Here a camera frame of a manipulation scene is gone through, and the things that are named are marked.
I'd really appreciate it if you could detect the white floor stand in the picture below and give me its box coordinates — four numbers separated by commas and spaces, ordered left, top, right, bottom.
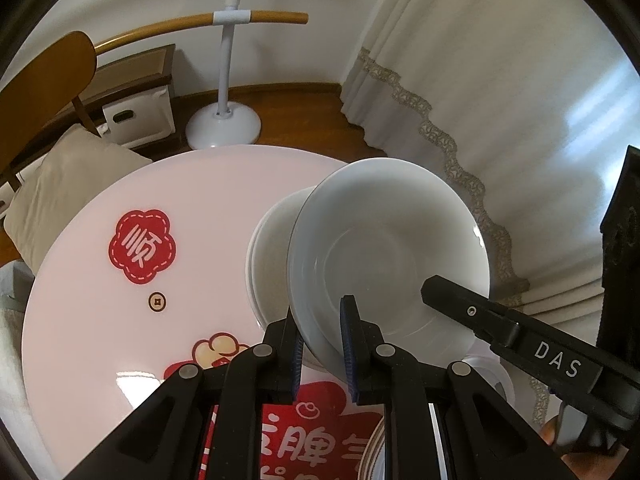
186, 0, 262, 150

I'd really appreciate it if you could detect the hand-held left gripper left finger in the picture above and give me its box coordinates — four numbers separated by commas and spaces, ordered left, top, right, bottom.
65, 307, 303, 480

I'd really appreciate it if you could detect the large grey-rimmed white plate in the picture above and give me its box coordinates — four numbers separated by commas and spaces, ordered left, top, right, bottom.
360, 352, 516, 480

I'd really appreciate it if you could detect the person's right hand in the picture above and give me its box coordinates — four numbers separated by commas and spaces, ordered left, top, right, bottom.
542, 417, 640, 480

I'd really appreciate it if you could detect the white storage box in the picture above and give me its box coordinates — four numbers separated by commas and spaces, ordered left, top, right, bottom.
101, 87, 176, 150

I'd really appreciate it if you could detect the beige cushion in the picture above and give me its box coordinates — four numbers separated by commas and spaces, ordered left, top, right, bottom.
4, 124, 153, 273

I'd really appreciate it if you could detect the large plain white bowl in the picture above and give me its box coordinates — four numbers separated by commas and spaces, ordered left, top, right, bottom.
287, 157, 491, 382

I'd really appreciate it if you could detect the white bowl with grey band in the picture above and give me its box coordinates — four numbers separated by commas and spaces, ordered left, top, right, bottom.
245, 185, 321, 333

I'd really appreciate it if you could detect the cream lace-trimmed curtain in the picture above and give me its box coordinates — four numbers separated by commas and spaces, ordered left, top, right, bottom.
340, 0, 640, 426

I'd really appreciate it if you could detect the white fabric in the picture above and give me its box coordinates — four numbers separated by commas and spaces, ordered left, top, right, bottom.
0, 259, 38, 441

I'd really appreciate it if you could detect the wooden chair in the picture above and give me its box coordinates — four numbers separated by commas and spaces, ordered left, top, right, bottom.
0, 31, 101, 191

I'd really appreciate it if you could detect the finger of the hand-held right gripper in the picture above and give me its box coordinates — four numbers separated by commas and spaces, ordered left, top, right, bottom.
421, 275, 601, 396

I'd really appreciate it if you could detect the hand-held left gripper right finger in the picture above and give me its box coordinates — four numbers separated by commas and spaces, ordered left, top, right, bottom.
339, 295, 566, 480

